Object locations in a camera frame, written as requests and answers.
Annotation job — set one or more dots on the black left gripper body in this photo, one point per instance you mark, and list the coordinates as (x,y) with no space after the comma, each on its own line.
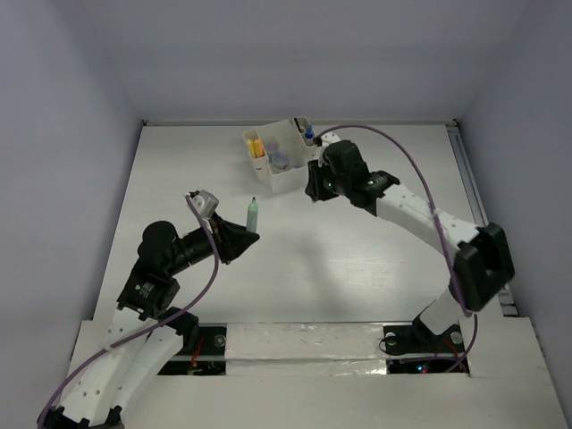
(210,225)

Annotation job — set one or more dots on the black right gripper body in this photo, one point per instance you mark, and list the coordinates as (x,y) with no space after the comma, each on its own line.
(340,183)

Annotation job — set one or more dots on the green highlighter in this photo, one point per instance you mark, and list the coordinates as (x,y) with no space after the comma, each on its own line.
(252,215)

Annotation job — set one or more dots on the clear blue spray bottle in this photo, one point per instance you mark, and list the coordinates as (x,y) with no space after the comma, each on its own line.
(309,135)

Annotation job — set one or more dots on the black handled scissors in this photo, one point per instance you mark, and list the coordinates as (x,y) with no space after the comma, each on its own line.
(296,121)

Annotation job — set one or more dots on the orange highlighter cap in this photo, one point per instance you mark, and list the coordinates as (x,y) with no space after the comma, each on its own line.
(259,147)

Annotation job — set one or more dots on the yellow highlighter cap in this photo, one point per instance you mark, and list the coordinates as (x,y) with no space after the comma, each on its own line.
(251,148)

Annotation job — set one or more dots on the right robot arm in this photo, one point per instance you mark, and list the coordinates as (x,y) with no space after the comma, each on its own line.
(478,257)

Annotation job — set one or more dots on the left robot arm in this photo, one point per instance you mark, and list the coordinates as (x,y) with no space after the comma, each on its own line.
(146,329)

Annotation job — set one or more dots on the white perforated basket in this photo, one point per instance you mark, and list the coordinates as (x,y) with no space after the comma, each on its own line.
(288,138)

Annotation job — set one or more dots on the cream divided organizer far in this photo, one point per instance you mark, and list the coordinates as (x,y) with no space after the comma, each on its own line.
(307,151)

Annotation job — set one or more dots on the paperclip jar near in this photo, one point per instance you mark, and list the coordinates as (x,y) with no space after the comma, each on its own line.
(280,161)

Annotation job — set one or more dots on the paperclip jar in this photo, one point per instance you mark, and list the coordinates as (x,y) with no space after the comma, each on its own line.
(271,145)
(280,161)

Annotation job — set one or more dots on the cream divided side organizer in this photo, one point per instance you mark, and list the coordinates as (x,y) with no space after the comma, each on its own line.
(259,165)

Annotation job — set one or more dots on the paperclip jar far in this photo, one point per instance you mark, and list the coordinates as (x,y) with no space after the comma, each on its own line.
(271,145)

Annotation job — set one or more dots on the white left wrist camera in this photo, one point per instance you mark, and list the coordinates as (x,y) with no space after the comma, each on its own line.
(202,203)

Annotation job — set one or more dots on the aluminium table edge rail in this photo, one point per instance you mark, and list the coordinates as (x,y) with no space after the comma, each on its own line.
(505,297)

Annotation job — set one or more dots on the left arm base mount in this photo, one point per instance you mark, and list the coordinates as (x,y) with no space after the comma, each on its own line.
(203,350)

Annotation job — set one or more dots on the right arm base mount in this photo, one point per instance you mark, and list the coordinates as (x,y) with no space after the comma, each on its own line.
(413,349)

